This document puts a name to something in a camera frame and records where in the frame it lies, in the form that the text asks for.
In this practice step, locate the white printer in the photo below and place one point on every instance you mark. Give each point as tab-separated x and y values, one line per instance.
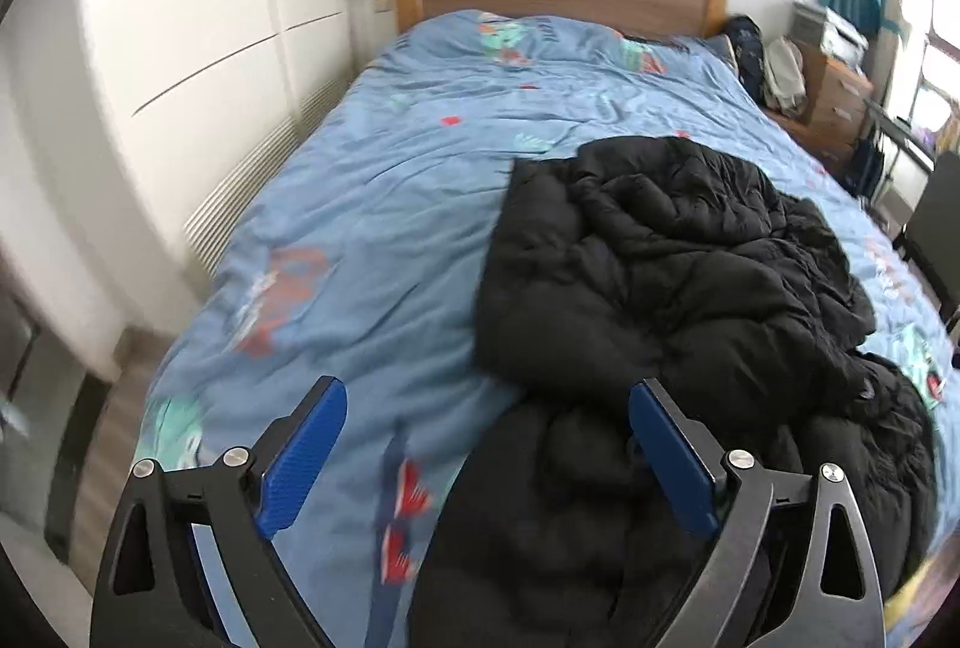
832	29

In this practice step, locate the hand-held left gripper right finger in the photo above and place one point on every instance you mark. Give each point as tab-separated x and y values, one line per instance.
671	460

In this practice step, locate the beige cloth bag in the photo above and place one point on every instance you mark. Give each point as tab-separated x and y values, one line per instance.
784	74

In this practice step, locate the grey chair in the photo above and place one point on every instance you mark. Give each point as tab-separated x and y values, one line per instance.
937	220

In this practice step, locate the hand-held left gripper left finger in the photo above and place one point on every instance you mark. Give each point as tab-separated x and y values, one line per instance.
304	460

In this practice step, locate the wooden nightstand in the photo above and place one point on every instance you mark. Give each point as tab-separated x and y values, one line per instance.
832	100

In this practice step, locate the glass desk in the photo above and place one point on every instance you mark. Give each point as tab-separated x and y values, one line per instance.
896	127

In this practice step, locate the black hooded puffer coat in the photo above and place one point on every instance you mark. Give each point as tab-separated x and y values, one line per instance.
675	288

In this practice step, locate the bed with blue duvet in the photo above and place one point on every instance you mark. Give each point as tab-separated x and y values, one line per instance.
375	205

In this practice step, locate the dark backpack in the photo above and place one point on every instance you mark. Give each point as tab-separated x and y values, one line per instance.
745	55

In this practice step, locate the white slatted panel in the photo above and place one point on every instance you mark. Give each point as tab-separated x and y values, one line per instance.
255	183

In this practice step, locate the dark blue bag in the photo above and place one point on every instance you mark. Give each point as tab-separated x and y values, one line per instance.
868	168

